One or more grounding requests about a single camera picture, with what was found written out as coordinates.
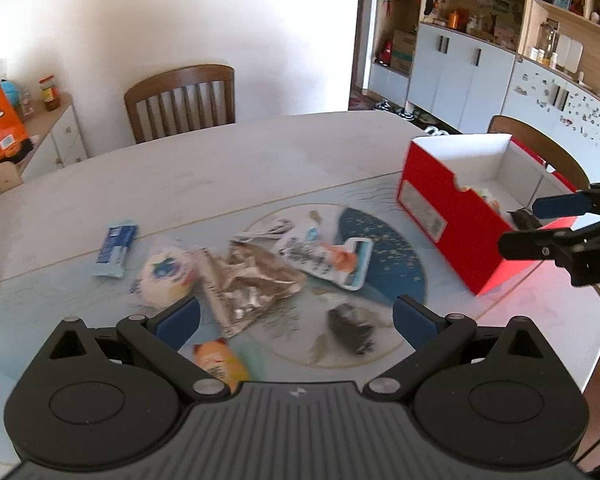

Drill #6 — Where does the white and wood wall cabinet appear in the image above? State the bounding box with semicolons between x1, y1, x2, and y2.
367;0;600;161

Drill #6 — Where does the white sideboard with wooden top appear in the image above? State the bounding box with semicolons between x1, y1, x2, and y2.
19;92;89;182

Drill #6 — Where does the blue snack packet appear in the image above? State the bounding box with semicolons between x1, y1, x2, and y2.
91;220;140;278

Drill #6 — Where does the light wooden chair back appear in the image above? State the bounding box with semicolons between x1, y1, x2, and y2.
0;162;25;203

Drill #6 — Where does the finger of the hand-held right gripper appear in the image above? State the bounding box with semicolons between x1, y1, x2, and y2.
497;221;600;287
531;182;600;221

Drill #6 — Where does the orange snack packet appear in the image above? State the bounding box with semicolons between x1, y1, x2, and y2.
192;339;253;393

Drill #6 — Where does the dark wooden chair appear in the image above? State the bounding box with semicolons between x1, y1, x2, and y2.
124;64;237;145

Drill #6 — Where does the white round bun packet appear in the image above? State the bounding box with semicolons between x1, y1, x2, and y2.
130;247;201;308

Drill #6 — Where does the sauce jar with red lid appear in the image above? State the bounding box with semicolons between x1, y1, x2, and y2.
39;76;62;112

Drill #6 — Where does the brown round-backed chair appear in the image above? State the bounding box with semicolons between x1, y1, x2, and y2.
487;115;591;192

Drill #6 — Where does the teal and white packet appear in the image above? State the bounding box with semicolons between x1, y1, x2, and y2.
337;237;374;291

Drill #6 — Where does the white and orange pouch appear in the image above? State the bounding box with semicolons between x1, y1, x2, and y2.
275;237;358;286

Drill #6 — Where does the red cardboard box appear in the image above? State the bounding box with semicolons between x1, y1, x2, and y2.
396;134;579;296

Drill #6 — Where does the pair of shoes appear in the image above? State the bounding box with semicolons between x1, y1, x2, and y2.
374;100;416;121

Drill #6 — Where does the white cable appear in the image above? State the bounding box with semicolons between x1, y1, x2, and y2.
232;217;293;243

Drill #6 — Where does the blue plastic container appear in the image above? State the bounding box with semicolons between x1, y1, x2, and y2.
0;80;22;111

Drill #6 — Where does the brown cardboard box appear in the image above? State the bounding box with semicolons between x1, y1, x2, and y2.
391;30;417;76

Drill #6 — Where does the large orange bag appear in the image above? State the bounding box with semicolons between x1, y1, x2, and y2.
0;76;34;171

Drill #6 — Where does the dark crumpled wrapper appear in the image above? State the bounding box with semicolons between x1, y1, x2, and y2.
325;305;378;356

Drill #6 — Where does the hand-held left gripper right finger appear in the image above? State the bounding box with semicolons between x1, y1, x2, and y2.
362;295;548;403

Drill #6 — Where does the white marble desktop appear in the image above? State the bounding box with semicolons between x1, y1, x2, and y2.
0;110;600;467

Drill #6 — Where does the printed table mat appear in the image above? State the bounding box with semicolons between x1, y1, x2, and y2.
0;170;486;463

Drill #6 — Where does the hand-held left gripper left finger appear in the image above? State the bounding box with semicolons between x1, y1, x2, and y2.
45;296;232;403

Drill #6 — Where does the small dark wrapper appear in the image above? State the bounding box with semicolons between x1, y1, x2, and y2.
510;207;542;232

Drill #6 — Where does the gold foil bag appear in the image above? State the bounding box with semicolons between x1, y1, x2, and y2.
200;242;308;338

